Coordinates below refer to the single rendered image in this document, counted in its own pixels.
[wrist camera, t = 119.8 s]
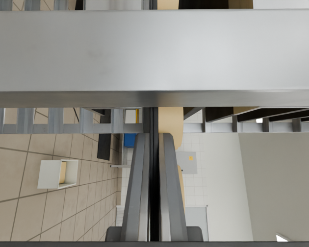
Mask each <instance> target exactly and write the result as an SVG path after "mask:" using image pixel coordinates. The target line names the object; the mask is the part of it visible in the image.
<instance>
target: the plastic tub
mask: <svg viewBox="0 0 309 247"><path fill-rule="evenodd" d="M77 167H78V160H64V159H61V160H41V166H40V173H39V180H38V187H37V188H38V189H61V188H64V187H68V186H72V185H75V184H76V181H77Z"/></svg>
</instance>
